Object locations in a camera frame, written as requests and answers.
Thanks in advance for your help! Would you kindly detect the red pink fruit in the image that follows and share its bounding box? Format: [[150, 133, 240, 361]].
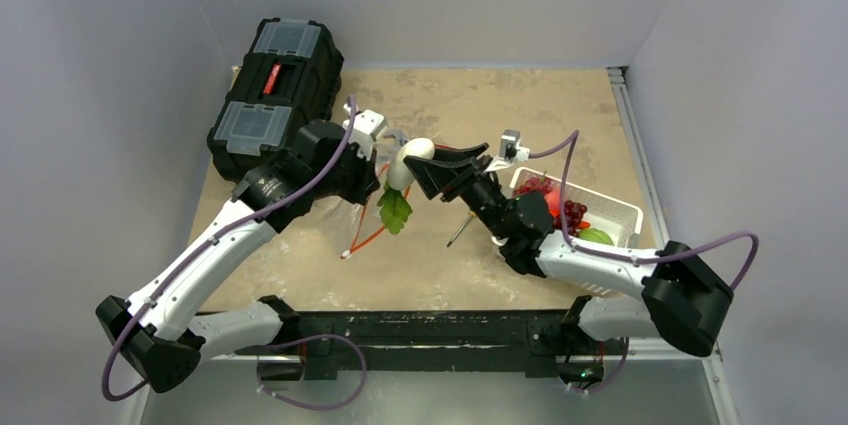
[[544, 190, 563, 218]]

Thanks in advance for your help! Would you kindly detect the black plastic toolbox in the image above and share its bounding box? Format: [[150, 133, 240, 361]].
[[206, 18, 344, 183]]

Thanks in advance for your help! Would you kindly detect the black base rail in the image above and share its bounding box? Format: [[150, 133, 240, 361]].
[[236, 309, 626, 384]]

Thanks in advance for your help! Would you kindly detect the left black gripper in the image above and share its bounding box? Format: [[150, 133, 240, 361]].
[[311, 138, 379, 205]]

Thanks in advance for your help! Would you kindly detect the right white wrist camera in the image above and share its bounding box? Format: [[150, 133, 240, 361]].
[[485, 129, 531, 173]]

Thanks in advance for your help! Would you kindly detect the white plastic basket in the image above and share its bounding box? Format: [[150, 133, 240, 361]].
[[493, 168, 645, 297]]

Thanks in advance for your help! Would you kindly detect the red-handled adjustable wrench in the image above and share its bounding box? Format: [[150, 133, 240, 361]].
[[382, 129, 451, 150]]

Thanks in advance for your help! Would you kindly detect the black yellow-handled screwdriver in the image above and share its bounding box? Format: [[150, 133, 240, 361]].
[[446, 212, 476, 248]]

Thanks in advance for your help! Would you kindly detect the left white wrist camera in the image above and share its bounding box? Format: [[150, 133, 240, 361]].
[[343, 104, 388, 161]]

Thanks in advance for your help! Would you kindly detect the white radish with leaves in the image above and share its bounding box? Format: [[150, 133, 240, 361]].
[[377, 138, 436, 235]]

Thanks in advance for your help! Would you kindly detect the light red grape bunch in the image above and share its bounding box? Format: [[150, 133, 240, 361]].
[[513, 175, 555, 196]]

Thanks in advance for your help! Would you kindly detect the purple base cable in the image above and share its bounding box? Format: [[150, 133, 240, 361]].
[[256, 333, 368, 412]]

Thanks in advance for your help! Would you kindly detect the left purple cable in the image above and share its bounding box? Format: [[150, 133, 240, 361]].
[[100, 94, 359, 403]]

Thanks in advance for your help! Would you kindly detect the green lettuce leaf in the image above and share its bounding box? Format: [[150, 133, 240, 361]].
[[577, 227, 616, 246]]

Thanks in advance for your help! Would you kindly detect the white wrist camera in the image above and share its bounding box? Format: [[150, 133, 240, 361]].
[[485, 129, 531, 173], [343, 104, 388, 161]]

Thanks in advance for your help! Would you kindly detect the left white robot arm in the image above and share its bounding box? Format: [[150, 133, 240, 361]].
[[96, 115, 384, 402]]

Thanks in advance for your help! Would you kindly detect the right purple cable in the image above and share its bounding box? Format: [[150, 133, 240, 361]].
[[526, 129, 761, 292]]

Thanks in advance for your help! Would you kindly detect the dark red grape bunch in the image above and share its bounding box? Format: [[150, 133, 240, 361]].
[[554, 200, 591, 236]]

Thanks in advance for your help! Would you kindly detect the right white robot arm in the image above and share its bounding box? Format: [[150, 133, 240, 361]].
[[403, 144, 734, 357]]

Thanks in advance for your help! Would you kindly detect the clear orange-zip bag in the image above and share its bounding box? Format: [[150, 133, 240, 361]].
[[322, 163, 413, 260]]

